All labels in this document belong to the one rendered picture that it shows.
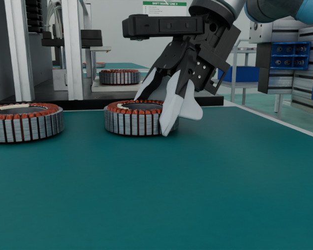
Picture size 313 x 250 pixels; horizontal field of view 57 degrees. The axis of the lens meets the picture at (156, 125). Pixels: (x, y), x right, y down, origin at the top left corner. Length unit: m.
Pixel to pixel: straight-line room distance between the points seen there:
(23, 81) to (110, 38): 5.54
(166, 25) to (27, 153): 0.24
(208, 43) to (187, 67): 0.08
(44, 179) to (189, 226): 0.14
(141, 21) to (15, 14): 0.30
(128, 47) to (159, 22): 5.74
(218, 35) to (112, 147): 0.24
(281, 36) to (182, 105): 0.77
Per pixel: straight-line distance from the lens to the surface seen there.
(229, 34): 0.48
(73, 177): 0.28
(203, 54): 0.43
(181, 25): 0.43
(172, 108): 0.38
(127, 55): 6.14
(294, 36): 1.14
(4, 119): 0.40
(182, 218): 0.21
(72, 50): 0.61
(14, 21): 0.63
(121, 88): 0.74
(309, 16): 0.53
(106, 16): 6.17
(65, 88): 0.78
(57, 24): 0.80
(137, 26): 0.40
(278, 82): 1.13
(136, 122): 0.38
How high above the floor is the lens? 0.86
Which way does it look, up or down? 14 degrees down
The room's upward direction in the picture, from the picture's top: straight up
